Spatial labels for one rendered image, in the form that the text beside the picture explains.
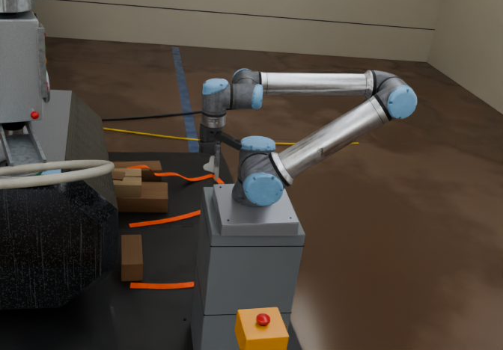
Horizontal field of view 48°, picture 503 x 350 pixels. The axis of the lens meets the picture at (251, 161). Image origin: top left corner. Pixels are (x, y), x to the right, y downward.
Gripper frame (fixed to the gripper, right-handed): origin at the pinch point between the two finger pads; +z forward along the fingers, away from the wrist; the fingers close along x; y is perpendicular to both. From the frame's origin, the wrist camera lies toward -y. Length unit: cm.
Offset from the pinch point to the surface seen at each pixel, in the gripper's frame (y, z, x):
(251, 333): -10, 4, 83
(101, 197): 55, 41, -47
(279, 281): -29, 54, -1
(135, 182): 53, 89, -147
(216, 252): -1.1, 36.4, 2.5
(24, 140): 77, -3, -16
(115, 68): 116, 112, -458
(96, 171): 37, -20, 40
